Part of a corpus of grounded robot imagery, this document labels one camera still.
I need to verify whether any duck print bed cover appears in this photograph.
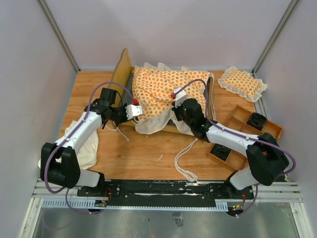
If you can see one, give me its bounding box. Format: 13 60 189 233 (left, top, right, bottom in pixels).
105 62 217 182

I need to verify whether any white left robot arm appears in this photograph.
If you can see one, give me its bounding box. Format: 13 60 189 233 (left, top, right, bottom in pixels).
40 99 143 196

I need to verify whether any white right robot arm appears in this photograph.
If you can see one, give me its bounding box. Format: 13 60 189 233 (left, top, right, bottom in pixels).
172 98 289 198

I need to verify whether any wooden compartment organizer box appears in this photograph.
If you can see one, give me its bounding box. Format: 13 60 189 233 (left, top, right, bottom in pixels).
209 105 283 172

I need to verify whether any dark rolled sock lower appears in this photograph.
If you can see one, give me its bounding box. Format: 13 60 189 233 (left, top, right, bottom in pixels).
211 144 231 161

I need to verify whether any dark rolled sock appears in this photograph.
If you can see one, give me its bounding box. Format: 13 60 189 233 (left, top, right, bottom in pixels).
211 144 231 161
247 113 267 130

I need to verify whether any duck print small pillow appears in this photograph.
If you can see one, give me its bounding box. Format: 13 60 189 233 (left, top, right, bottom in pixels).
218 65 267 103

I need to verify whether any cream cloth pile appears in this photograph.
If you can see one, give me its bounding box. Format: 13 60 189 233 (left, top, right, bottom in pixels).
77 131 99 170

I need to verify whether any dark rolled sock upper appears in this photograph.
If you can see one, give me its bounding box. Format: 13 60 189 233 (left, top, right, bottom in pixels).
247 113 267 130

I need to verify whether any wooden pet bed frame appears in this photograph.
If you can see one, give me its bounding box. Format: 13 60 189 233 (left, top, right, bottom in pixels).
109 49 216 135

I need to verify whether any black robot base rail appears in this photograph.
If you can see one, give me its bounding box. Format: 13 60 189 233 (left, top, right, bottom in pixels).
35 178 303 211

